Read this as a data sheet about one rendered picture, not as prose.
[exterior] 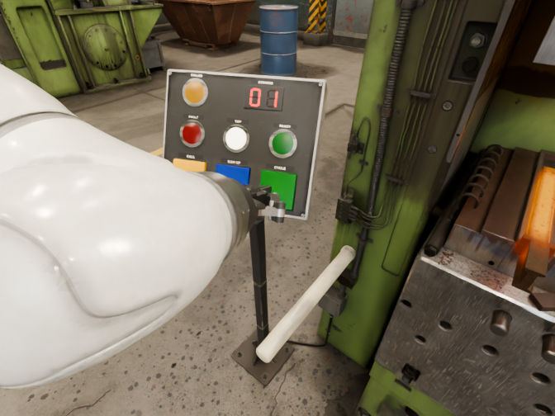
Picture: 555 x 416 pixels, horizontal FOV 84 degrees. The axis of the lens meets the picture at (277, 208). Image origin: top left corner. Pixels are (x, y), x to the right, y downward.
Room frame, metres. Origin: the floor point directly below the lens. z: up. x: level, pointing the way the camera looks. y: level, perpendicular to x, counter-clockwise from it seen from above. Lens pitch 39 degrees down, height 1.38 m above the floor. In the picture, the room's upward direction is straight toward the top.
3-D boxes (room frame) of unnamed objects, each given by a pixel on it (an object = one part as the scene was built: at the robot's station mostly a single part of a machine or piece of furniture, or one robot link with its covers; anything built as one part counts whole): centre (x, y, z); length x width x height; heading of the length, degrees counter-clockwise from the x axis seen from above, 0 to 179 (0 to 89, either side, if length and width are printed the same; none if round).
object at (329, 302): (0.70, -0.21, 0.36); 0.09 x 0.07 x 0.12; 51
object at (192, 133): (0.62, 0.18, 1.09); 0.05 x 0.03 x 0.04; 51
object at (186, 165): (0.57, 0.19, 1.01); 0.07 x 0.05 x 0.07; 76
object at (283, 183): (0.52, 0.00, 1.01); 0.07 x 0.05 x 0.07; 76
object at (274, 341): (0.53, -0.10, 0.62); 0.44 x 0.05 x 0.05; 141
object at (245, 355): (0.67, 0.06, 0.05); 0.22 x 0.22 x 0.09; 51
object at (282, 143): (0.57, -0.01, 1.09); 0.05 x 0.03 x 0.04; 51
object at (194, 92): (0.66, 0.17, 1.16); 0.05 x 0.03 x 0.04; 51
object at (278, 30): (5.30, -0.02, 0.44); 0.59 x 0.59 x 0.88
